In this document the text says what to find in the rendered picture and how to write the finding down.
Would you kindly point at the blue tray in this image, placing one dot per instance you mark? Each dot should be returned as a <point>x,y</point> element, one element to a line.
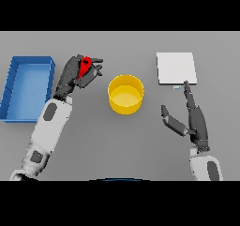
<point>29,89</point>

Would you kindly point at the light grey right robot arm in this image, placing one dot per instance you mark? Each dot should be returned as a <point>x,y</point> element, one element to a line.
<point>204,168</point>

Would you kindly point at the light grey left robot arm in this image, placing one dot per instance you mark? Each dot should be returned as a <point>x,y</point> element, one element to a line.
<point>43,137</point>

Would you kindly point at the red beaker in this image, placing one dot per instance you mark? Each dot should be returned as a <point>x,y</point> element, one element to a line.
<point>84,66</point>

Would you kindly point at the yellow bowl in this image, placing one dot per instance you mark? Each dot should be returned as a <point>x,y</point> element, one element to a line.
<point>125,94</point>

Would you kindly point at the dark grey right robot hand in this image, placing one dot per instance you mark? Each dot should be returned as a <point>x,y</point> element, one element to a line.
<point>193,120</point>

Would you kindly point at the pale square scale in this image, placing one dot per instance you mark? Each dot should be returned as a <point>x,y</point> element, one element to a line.
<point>176,67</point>

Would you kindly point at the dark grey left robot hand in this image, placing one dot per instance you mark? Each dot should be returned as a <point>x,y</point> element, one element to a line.
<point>69,76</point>

